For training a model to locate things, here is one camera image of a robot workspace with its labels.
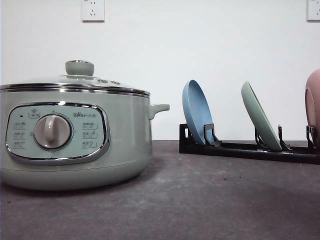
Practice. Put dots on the glass steamer lid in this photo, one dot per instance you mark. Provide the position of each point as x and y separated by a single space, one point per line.
79 78

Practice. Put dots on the green plate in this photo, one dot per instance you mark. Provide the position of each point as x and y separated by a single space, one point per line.
259 118

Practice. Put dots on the blue plate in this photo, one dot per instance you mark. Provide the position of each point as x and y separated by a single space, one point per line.
197 109

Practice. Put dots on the black plate rack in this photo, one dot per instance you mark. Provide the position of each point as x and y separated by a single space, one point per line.
214 146

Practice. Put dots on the green electric steamer pot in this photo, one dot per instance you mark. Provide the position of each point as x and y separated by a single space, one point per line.
73 140

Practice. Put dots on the pink plate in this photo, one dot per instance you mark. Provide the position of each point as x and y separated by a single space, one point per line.
312 105

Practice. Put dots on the white wall socket left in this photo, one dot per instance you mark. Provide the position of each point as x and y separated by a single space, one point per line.
93 11

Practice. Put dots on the white wall socket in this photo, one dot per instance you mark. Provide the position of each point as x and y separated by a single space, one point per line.
311 11
93 11

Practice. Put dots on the white wall socket right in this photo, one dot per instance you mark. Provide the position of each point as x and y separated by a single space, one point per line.
311 11

